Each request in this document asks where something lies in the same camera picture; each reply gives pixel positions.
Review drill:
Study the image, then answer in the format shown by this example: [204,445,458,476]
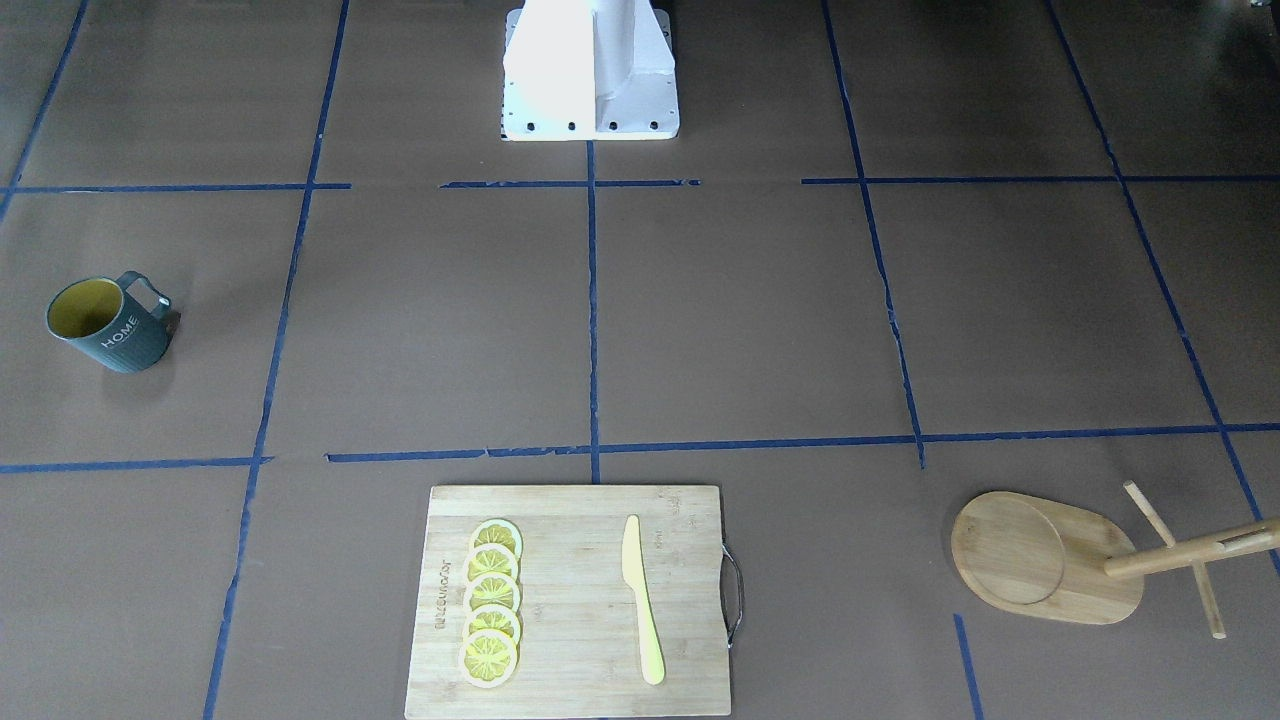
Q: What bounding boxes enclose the dark green HOME mug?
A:
[45,270,172,373]

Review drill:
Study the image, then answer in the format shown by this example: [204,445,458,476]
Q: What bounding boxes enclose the wooden cup storage rack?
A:
[950,480,1279,639]

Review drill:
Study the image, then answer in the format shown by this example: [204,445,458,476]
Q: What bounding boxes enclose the lemon slice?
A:
[470,518,524,559]
[463,603,524,644]
[466,543,520,582]
[463,571,522,612]
[458,629,518,689]

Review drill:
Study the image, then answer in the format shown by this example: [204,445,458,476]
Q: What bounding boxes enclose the bamboo cutting board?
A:
[404,484,732,719]

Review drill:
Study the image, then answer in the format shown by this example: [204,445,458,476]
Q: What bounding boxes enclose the yellow plastic knife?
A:
[621,514,666,685]

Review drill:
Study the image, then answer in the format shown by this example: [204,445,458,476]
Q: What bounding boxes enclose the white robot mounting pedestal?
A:
[500,1,681,142]

